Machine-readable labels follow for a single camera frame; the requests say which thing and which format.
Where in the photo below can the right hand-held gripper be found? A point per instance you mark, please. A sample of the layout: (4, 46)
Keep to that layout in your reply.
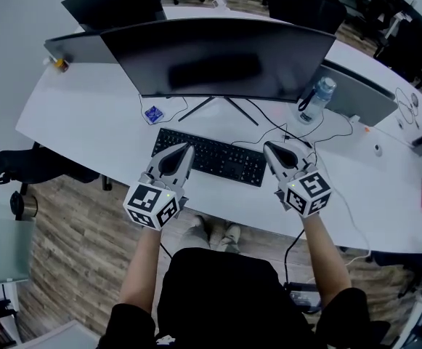
(308, 193)

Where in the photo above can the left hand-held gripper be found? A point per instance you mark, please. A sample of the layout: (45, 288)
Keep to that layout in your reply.
(149, 204)

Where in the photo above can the black keyboard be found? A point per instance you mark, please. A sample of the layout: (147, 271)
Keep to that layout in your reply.
(225, 158)

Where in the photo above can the person's right forearm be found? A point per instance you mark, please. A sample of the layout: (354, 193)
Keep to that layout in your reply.
(325, 260)

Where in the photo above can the person's left forearm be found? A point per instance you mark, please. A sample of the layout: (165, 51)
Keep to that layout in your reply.
(141, 267)

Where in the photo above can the blue patterned packet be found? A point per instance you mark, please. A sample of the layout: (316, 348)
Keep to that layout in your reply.
(154, 114)

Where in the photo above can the black monitor stand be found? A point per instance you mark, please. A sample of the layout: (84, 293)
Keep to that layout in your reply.
(195, 110)

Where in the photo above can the clear water bottle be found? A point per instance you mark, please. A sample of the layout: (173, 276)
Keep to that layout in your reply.
(319, 96)

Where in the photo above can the small white puck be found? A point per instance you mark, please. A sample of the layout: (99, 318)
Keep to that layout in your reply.
(377, 149)

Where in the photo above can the curved black monitor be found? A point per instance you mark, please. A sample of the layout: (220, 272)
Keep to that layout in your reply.
(214, 56)

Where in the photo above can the black device with screen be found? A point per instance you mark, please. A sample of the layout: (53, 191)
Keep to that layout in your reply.
(303, 296)

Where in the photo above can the person's black shirt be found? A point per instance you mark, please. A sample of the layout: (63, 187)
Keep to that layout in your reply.
(225, 296)

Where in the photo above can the small yellow-lidded jar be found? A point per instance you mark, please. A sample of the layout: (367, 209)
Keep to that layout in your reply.
(61, 65)

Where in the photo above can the flat black monitor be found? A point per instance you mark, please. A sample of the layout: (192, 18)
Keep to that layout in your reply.
(116, 6)

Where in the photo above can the cluster of black office chairs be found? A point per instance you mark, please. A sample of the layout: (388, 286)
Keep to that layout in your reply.
(403, 24)

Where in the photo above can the frosted glass panel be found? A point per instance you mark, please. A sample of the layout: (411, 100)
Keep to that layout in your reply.
(3, 249)
(61, 336)

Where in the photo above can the steel cylinder post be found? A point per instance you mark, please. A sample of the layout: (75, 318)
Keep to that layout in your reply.
(25, 205)

